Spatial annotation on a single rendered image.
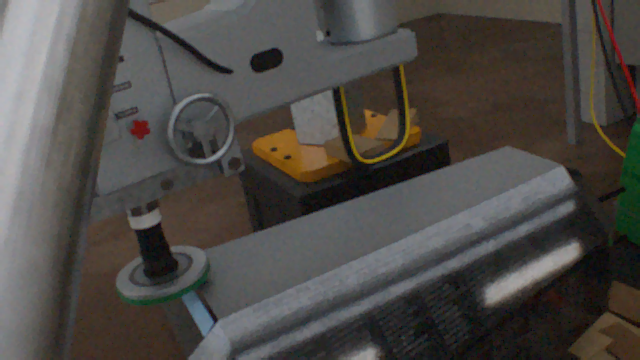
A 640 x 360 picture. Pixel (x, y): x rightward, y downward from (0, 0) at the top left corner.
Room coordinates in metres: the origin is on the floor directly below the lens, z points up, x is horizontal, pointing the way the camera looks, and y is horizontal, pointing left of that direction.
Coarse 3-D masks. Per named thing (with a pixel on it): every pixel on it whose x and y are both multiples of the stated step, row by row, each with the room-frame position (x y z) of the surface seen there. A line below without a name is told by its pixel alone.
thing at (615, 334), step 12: (612, 324) 1.57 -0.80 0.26; (588, 336) 1.54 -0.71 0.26; (600, 336) 1.52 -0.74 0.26; (612, 336) 1.52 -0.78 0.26; (624, 336) 1.50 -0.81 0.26; (636, 336) 1.49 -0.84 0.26; (576, 348) 1.50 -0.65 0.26; (588, 348) 1.48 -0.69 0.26; (600, 348) 1.47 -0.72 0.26; (612, 348) 1.47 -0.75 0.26; (624, 348) 1.45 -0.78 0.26; (636, 348) 1.44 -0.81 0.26
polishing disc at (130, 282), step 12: (180, 252) 1.38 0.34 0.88; (192, 252) 1.37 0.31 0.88; (132, 264) 1.37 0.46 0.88; (180, 264) 1.32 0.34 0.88; (192, 264) 1.31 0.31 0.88; (204, 264) 1.30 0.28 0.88; (120, 276) 1.32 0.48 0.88; (132, 276) 1.31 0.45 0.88; (168, 276) 1.28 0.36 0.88; (180, 276) 1.27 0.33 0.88; (192, 276) 1.26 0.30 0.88; (120, 288) 1.26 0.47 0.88; (132, 288) 1.25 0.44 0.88; (144, 288) 1.24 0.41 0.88; (156, 288) 1.23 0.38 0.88; (168, 288) 1.22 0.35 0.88; (180, 288) 1.23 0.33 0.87
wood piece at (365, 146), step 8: (336, 136) 2.13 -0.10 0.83; (360, 136) 2.09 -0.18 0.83; (328, 144) 2.09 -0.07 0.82; (336, 144) 2.06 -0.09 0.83; (360, 144) 2.01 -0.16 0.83; (368, 144) 2.00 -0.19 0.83; (376, 144) 1.98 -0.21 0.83; (384, 144) 1.99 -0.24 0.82; (328, 152) 2.10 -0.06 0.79; (336, 152) 2.05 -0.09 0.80; (344, 152) 2.01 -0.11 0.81; (360, 152) 1.94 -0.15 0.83; (368, 152) 1.95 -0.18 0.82; (376, 152) 1.97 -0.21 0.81; (344, 160) 2.02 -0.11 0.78
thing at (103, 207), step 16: (240, 160) 1.35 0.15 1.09; (160, 176) 1.29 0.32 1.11; (176, 176) 1.31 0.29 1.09; (192, 176) 1.32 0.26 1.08; (208, 176) 1.34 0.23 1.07; (96, 192) 1.32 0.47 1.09; (128, 192) 1.25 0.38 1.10; (144, 192) 1.27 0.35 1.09; (160, 192) 1.28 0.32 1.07; (96, 208) 1.21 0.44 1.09; (112, 208) 1.23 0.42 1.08; (128, 208) 1.25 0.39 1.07
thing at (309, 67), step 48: (240, 0) 1.43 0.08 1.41; (288, 0) 1.44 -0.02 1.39; (192, 48) 1.29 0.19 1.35; (240, 48) 1.37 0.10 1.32; (288, 48) 1.43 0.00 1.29; (336, 48) 1.55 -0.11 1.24; (384, 48) 1.56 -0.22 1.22; (240, 96) 1.36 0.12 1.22; (288, 96) 1.42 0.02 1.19; (192, 144) 1.47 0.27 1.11
